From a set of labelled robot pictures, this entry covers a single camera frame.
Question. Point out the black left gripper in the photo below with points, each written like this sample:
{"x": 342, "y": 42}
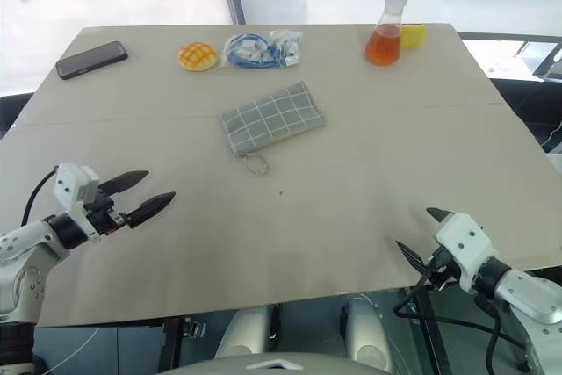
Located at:
{"x": 103, "y": 213}

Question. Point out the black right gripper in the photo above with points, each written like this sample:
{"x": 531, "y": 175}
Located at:
{"x": 441, "y": 274}

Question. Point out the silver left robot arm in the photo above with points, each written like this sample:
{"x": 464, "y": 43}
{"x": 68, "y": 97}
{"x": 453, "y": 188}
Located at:
{"x": 26, "y": 243}

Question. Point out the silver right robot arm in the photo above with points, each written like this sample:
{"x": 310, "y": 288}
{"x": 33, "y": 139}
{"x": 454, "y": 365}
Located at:
{"x": 527, "y": 296}

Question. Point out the grey checked fabric pouch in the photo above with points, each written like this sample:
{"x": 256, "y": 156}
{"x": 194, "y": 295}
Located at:
{"x": 272, "y": 116}

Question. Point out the grey rounded shell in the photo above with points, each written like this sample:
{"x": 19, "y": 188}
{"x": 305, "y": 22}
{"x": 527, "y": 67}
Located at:
{"x": 246, "y": 331}
{"x": 366, "y": 335}

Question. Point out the black smartphone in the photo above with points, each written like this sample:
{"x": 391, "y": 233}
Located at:
{"x": 92, "y": 60}

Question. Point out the yellow pineapple bun toy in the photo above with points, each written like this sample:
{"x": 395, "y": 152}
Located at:
{"x": 197, "y": 56}

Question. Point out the flask of orange liquid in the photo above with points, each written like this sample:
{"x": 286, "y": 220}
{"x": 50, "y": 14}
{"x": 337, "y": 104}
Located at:
{"x": 385, "y": 45}

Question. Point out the yellow sponge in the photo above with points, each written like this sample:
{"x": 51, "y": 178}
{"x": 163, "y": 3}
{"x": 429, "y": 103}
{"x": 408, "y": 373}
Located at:
{"x": 417, "y": 36}

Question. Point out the grey robot torso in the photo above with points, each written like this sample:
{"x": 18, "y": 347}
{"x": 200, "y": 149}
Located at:
{"x": 272, "y": 366}

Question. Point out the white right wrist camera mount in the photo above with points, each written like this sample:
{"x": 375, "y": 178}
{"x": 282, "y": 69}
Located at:
{"x": 465, "y": 241}

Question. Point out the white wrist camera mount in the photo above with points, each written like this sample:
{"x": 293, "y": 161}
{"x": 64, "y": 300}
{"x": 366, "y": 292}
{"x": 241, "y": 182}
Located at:
{"x": 70, "y": 186}
{"x": 465, "y": 241}

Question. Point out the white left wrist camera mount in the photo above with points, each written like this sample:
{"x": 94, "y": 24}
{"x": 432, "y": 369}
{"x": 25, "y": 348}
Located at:
{"x": 70, "y": 186}

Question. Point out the black table frame strut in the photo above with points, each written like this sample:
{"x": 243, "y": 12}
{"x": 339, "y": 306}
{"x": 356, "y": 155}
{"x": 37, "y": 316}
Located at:
{"x": 432, "y": 335}

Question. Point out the black metal table bracket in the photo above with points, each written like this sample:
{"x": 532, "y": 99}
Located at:
{"x": 193, "y": 329}

